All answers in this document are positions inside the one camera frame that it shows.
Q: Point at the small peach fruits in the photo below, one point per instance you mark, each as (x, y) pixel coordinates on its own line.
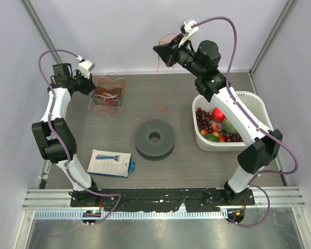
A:
(213, 130)

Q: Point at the grey cable spool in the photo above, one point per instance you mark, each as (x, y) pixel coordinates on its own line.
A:
(154, 139)

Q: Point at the red apple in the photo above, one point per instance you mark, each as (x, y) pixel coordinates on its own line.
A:
(217, 115)

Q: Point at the clear cable box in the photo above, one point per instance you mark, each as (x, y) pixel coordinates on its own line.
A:
(106, 100)

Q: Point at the white slotted cable duct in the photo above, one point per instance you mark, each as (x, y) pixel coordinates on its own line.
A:
(88, 215)

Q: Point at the green netted melon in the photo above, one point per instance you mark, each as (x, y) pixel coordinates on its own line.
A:
(228, 127)

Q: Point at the aluminium frame rail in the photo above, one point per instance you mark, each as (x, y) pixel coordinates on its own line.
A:
(59, 198)

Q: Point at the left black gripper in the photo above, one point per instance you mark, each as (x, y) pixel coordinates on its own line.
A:
(89, 86)

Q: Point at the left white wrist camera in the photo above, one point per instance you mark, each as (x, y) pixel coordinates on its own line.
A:
(85, 67)

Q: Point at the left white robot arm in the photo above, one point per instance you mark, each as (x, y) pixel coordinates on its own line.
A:
(53, 136)

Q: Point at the red grape bunch left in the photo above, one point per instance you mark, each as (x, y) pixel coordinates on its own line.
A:
(204, 120)

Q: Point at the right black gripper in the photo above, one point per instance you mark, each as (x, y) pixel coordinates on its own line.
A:
(168, 52)

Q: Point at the green avocado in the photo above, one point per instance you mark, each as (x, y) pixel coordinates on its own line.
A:
(211, 137)

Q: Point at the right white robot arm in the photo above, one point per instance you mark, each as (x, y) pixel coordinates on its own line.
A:
(262, 144)

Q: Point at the blue razor package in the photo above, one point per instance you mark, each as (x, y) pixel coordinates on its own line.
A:
(108, 163)

